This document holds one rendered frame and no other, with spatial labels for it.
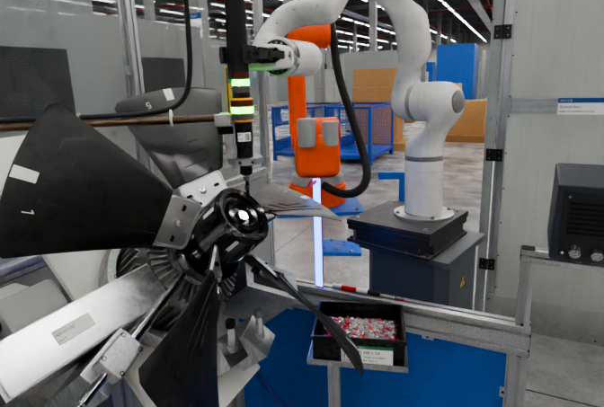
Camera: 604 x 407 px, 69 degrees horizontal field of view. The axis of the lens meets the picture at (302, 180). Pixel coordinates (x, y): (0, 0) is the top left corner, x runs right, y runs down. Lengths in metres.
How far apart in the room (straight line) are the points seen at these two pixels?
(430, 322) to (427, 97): 0.63
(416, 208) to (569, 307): 1.55
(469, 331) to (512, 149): 1.47
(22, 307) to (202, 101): 0.51
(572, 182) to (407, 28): 0.61
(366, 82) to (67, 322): 8.48
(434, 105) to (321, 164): 3.53
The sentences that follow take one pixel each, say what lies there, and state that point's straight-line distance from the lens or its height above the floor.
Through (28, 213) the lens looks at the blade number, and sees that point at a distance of 0.70.
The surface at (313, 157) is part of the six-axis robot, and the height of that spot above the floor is 0.61.
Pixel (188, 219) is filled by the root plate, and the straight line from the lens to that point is 0.79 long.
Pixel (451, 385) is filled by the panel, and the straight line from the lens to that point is 1.36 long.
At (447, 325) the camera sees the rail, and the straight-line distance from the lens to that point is 1.24.
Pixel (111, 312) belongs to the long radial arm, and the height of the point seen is 1.11.
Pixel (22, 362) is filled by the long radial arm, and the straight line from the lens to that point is 0.71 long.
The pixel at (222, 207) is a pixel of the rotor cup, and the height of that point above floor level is 1.25.
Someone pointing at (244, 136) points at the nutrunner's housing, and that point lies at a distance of 0.86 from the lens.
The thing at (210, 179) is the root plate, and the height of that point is 1.27.
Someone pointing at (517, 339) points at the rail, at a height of 0.83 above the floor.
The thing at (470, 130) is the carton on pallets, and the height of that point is 0.24.
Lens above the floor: 1.46
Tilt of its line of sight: 13 degrees down
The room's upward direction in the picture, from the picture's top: 2 degrees counter-clockwise
